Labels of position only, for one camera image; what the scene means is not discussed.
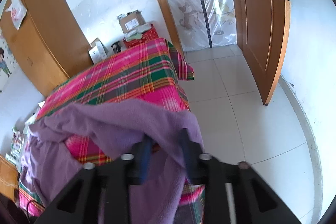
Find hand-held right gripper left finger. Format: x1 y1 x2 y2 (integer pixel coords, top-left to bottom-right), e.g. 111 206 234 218
34 139 154 224

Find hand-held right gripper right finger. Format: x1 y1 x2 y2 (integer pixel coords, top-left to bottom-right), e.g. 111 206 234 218
178 129 302 224

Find purple fleece pants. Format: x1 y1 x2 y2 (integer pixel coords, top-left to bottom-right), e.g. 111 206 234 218
20 99 205 224

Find plaid bed sheet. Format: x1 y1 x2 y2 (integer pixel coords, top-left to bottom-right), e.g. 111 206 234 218
18 38 205 224

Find white box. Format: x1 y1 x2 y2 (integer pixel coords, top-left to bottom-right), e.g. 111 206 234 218
88 38 109 63

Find red box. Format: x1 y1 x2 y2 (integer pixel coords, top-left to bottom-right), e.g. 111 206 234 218
123 25 159 48

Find brown cardboard box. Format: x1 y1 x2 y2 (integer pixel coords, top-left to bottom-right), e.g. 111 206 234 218
118 11 146 33

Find wooden bedside cabinet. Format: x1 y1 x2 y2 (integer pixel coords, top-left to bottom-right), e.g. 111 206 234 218
0 154 20 201

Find wooden door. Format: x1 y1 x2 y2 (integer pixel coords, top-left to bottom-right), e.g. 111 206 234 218
222 0 291 106

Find wooden wardrobe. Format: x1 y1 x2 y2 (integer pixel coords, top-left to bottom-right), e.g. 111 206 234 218
0 0 93 97

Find red printed white plastic bag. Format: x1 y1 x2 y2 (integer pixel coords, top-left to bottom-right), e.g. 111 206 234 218
5 0 28 30

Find black cable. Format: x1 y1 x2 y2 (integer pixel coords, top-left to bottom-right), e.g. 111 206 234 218
24 199 45 212

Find cartoon couple wall sticker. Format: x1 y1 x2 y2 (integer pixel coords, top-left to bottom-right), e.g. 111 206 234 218
0 35 12 93

